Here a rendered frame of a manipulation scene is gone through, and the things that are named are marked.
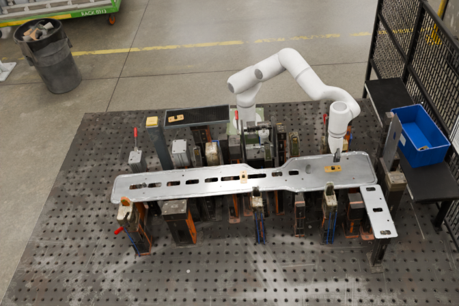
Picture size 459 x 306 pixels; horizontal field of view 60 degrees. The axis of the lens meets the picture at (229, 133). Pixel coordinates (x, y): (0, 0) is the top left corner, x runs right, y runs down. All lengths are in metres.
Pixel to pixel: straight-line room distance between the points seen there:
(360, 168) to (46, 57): 3.42
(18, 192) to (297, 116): 2.54
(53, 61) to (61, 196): 2.14
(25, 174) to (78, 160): 1.27
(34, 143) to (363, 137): 3.12
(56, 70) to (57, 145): 0.89
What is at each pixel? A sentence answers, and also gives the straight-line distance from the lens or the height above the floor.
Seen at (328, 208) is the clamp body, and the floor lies 1.02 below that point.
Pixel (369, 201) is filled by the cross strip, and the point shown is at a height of 1.00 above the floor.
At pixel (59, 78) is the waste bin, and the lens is 4.73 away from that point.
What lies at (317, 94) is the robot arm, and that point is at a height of 1.45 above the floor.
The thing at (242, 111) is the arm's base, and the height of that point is 0.95.
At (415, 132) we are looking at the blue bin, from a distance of 2.35.
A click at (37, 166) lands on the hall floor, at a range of 4.14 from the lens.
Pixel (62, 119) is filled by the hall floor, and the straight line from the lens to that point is 4.50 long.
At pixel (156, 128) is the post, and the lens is 2.27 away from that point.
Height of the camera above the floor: 2.65
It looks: 45 degrees down
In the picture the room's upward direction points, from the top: 9 degrees counter-clockwise
